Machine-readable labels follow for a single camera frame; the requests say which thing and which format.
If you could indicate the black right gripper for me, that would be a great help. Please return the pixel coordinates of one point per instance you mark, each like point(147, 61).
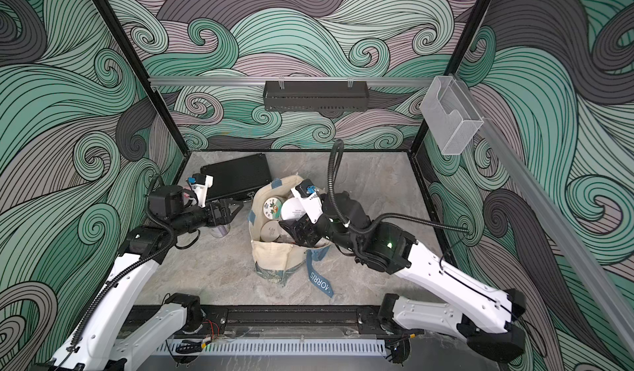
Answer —
point(304, 227)

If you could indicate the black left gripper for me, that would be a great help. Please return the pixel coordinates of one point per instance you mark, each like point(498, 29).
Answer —
point(224, 217)

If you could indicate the cream canvas tote bag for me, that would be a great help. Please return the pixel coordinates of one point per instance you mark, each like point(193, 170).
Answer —
point(276, 256)

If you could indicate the purple yellow label seed can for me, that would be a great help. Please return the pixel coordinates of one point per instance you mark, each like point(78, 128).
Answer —
point(220, 231)

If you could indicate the clear jar cartoon leaf lid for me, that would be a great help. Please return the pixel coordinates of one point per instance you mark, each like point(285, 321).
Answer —
point(272, 208)

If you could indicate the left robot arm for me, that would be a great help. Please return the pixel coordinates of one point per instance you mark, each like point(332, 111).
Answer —
point(94, 344)

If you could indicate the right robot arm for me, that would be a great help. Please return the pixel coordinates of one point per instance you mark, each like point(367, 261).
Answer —
point(483, 317)

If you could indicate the black ribbed hard case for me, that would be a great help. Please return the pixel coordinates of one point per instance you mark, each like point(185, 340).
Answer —
point(238, 178)

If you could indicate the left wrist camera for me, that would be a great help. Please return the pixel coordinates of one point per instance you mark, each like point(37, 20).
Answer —
point(199, 184)

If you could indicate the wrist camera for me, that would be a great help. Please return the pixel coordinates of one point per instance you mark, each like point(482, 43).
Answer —
point(309, 198)
point(199, 184)

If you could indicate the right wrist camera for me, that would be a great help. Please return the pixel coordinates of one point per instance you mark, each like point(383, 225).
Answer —
point(309, 198)

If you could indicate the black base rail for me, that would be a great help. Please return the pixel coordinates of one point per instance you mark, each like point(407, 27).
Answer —
point(235, 320)

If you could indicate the white slotted cable duct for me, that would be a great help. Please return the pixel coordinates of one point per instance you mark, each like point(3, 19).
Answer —
point(284, 347)

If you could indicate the black wall shelf tray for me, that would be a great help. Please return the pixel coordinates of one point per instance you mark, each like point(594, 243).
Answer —
point(316, 96)

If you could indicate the white mesh wall basket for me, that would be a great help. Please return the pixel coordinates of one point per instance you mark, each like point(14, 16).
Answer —
point(450, 111)

